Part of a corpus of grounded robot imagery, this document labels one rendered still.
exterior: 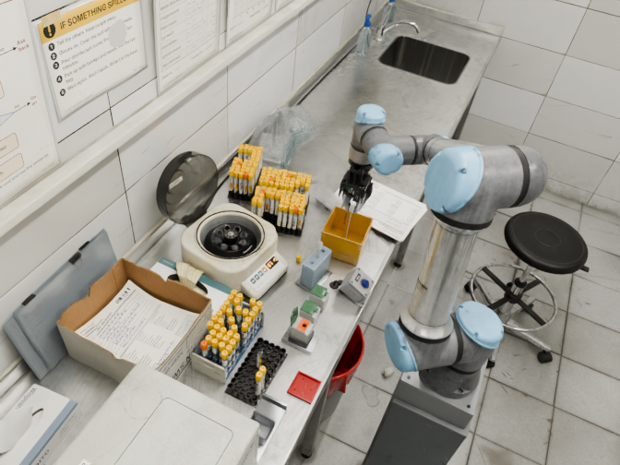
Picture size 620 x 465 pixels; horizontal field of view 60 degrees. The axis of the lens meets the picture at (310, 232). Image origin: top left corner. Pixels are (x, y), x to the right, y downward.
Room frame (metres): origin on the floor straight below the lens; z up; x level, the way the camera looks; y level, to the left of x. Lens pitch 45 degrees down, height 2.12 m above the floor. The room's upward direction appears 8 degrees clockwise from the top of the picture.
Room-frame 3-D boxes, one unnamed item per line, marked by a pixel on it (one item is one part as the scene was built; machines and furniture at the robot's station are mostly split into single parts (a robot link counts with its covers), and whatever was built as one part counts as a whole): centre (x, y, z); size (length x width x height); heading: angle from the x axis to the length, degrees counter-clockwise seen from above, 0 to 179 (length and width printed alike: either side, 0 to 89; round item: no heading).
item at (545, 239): (1.66, -0.96, 0.33); 0.52 x 0.51 x 0.65; 4
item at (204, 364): (0.78, 0.17, 0.91); 0.20 x 0.10 x 0.07; 161
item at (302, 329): (0.83, -0.02, 0.92); 0.05 x 0.04 x 0.06; 71
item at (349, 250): (1.21, -0.11, 0.93); 0.13 x 0.13 x 0.10; 75
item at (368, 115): (1.19, -0.11, 1.35); 0.09 x 0.08 x 0.11; 21
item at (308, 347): (0.83, -0.02, 0.89); 0.09 x 0.05 x 0.04; 71
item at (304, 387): (0.69, -0.04, 0.88); 0.07 x 0.07 x 0.01; 71
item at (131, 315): (0.75, 0.39, 0.95); 0.29 x 0.25 x 0.15; 71
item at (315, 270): (1.06, -0.03, 0.92); 0.10 x 0.07 x 0.10; 153
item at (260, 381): (0.71, 0.08, 0.93); 0.17 x 0.09 x 0.11; 161
